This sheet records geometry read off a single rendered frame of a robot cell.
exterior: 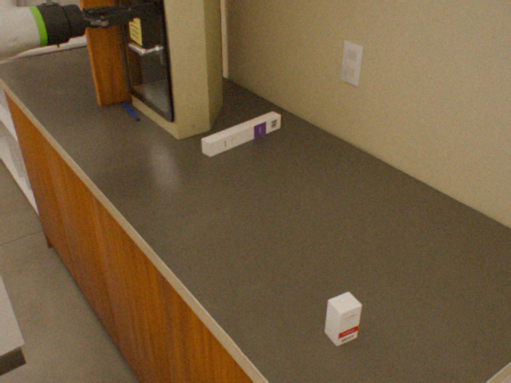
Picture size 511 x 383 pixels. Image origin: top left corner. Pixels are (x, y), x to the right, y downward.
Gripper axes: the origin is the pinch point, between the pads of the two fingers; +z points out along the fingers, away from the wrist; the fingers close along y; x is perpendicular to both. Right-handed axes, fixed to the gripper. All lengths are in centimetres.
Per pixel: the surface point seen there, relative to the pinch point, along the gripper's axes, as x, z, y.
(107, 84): 30.0, -0.9, 32.3
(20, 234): 131, -30, 114
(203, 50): 11.9, 14.9, -4.7
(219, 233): 37, -10, -50
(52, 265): 131, -25, 81
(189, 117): 30.8, 9.1, -4.7
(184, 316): 53, -22, -53
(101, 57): 20.7, -1.5, 32.4
